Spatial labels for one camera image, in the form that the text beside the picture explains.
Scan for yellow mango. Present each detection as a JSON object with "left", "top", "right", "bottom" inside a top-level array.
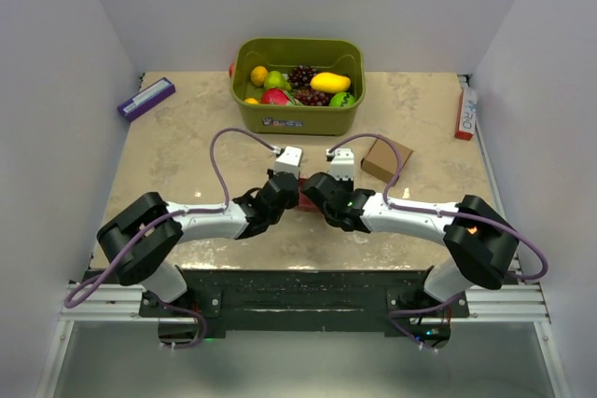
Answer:
[{"left": 310, "top": 72, "right": 352, "bottom": 94}]

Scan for brown cardboard box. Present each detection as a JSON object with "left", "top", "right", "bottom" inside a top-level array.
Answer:
[{"left": 360, "top": 135, "right": 414, "bottom": 186}]

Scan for aluminium frame rail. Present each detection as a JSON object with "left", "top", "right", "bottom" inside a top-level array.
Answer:
[{"left": 459, "top": 74, "right": 573, "bottom": 398}]

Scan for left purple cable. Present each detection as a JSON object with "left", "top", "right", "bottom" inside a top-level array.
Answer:
[{"left": 63, "top": 127, "right": 284, "bottom": 350}]

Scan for red white toothpaste box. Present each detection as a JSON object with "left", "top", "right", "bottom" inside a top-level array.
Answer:
[{"left": 454, "top": 87, "right": 478, "bottom": 141}]

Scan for dark grape bunch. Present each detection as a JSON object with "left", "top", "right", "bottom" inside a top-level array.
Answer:
[
  {"left": 288, "top": 65, "right": 319, "bottom": 89},
  {"left": 293, "top": 88, "right": 333, "bottom": 106}
]

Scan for dark grape bunch front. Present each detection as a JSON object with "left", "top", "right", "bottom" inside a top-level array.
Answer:
[{"left": 293, "top": 88, "right": 333, "bottom": 106}]

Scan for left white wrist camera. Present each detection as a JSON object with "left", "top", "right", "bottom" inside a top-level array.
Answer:
[{"left": 272, "top": 145, "right": 303, "bottom": 179}]

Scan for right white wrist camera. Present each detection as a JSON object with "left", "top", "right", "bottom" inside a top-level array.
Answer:
[{"left": 326, "top": 147, "right": 354, "bottom": 182}]

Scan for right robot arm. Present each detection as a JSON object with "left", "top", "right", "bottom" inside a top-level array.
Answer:
[{"left": 300, "top": 172, "right": 519, "bottom": 317}]

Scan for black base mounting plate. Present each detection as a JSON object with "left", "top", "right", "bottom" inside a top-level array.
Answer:
[{"left": 138, "top": 267, "right": 470, "bottom": 341}]

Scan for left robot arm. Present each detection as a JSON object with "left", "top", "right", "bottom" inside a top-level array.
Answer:
[{"left": 97, "top": 172, "right": 299, "bottom": 316}]

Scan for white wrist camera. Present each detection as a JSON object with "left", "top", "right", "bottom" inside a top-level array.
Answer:
[
  {"left": 272, "top": 145, "right": 303, "bottom": 179},
  {"left": 326, "top": 147, "right": 354, "bottom": 182}
]

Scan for green pear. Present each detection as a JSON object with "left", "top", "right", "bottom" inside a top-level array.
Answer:
[{"left": 263, "top": 71, "right": 291, "bottom": 90}]

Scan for purple rectangular box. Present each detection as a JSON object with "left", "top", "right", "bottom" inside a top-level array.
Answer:
[{"left": 117, "top": 77, "right": 176, "bottom": 123}]

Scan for olive green plastic tub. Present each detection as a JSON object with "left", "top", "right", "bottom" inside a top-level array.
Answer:
[{"left": 229, "top": 37, "right": 365, "bottom": 136}]

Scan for pink paper box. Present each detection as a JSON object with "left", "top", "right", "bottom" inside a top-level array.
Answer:
[{"left": 297, "top": 177, "right": 318, "bottom": 213}]

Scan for dark grape bunch back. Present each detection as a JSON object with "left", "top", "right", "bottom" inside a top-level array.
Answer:
[{"left": 288, "top": 65, "right": 319, "bottom": 89}]

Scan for green lime fruit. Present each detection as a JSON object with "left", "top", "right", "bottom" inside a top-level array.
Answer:
[{"left": 328, "top": 91, "right": 356, "bottom": 108}]

